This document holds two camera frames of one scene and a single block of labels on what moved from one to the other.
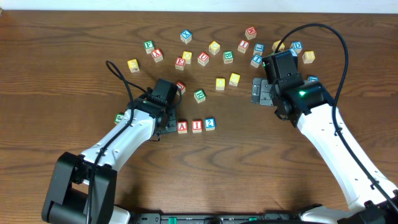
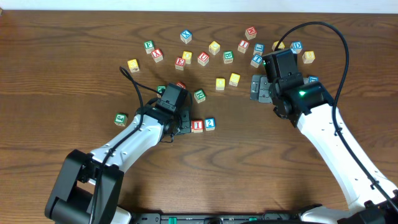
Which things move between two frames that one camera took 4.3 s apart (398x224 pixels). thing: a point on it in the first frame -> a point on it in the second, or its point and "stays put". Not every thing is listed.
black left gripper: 171,121 -> 185,116
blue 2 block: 209,124 stays put
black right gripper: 261,91 stays put
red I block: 196,126 stays put
